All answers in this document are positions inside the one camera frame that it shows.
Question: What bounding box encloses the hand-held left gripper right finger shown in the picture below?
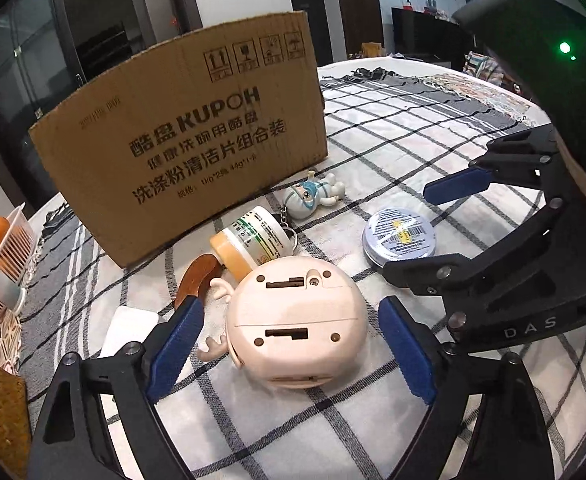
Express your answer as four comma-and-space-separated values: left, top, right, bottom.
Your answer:
377, 296, 574, 480

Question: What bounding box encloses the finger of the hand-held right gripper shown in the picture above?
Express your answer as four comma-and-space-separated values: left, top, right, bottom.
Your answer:
382, 209, 586, 335
423, 122, 581, 261

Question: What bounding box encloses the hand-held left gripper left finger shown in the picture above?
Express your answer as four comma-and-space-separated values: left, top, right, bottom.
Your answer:
25, 296, 206, 480

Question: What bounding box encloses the round metal tin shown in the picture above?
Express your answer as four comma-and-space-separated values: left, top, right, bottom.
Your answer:
362, 208, 438, 266

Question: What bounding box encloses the brown wooden piece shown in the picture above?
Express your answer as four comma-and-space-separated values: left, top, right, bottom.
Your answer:
174, 254, 224, 313

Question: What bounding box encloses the cream round deer toy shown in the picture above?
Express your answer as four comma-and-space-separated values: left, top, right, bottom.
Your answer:
195, 255, 369, 391

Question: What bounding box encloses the white bottle yellow cap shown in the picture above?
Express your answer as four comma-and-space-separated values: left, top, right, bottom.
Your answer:
209, 205, 299, 281

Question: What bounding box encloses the astronaut figurine keychain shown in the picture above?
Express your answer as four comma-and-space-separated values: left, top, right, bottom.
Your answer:
278, 169, 346, 246

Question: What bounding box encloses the brown cardboard box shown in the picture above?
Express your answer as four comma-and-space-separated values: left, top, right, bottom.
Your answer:
28, 10, 330, 268

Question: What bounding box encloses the white flat object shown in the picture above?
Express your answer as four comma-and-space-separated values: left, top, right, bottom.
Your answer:
100, 306, 160, 358

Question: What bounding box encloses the colourful cloth bundle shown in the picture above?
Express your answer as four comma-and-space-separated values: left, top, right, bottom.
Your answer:
466, 52, 505, 86

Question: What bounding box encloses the floral patterned cloth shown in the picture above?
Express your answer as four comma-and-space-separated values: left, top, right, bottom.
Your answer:
423, 72, 539, 117

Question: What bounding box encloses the black white checked cloth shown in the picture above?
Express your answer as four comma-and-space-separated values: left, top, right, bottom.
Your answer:
18, 67, 586, 480

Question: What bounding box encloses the black television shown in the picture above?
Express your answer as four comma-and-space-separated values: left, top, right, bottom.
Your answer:
392, 7, 474, 61

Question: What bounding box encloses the white cup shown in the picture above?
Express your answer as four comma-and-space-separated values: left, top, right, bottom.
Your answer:
0, 265, 26, 312

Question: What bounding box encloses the white plastic fruit basket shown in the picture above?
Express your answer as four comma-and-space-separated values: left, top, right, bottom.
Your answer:
0, 202, 41, 318

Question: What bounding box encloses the glass sliding door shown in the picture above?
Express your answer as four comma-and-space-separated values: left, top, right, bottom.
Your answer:
0, 0, 149, 131

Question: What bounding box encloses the dark door gold handle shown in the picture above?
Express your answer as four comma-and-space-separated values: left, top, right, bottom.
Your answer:
333, 0, 380, 56

